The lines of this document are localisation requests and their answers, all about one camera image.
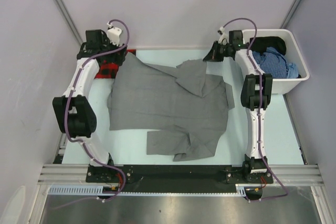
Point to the blue checked shirt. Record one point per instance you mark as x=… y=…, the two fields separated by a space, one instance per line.
x=272 y=62

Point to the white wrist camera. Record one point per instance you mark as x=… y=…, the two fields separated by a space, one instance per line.
x=114 y=33
x=224 y=37

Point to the grey long sleeve shirt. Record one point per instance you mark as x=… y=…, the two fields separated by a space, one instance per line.
x=184 y=109

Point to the black shirt in bin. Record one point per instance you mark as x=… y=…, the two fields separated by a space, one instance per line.
x=261 y=44

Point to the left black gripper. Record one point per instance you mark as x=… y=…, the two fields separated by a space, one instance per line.
x=116 y=58

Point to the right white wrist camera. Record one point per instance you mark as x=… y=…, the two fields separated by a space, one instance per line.
x=224 y=37

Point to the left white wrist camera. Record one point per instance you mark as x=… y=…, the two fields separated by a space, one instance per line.
x=114 y=33

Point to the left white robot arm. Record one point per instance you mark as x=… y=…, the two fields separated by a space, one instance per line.
x=75 y=116

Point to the aluminium frame rail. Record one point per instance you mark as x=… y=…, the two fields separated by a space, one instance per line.
x=69 y=174

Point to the white slotted cable duct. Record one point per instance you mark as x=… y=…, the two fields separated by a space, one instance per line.
x=77 y=190

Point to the light blue shirt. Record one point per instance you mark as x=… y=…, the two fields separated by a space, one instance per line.
x=292 y=71

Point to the red black plaid shirt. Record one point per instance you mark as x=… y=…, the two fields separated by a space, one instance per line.
x=109 y=70

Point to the white plastic bin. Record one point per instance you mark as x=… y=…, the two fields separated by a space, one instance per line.
x=293 y=54

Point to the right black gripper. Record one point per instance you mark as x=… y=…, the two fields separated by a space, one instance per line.
x=213 y=55

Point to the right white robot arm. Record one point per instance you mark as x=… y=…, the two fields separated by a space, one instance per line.
x=255 y=98

